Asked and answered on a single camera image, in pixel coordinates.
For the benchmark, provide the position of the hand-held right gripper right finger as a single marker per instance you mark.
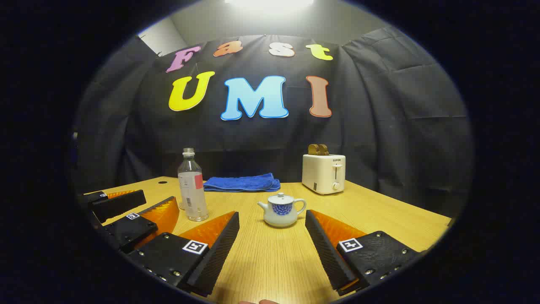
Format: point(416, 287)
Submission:
point(325, 253)

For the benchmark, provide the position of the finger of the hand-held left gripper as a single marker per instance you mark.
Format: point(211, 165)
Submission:
point(130, 232)
point(118, 204)

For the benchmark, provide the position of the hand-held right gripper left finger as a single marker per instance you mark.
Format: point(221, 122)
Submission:
point(219, 253)

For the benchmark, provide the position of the white blue-patterned teacup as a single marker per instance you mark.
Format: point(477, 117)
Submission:
point(282, 217)

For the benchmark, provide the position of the clear plastic water bottle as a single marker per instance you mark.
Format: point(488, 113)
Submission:
point(193, 198)

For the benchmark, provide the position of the folded blue towel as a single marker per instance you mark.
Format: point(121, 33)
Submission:
point(242, 183)

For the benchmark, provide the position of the cream toaster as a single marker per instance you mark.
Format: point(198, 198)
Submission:
point(322, 175)

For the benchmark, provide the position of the brown toast slice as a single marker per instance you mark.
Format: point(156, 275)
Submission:
point(313, 150)
point(324, 150)

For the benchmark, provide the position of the black backdrop cloth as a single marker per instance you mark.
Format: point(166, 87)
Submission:
point(379, 126)

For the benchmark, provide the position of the ceiling light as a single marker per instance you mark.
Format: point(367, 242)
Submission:
point(270, 4)

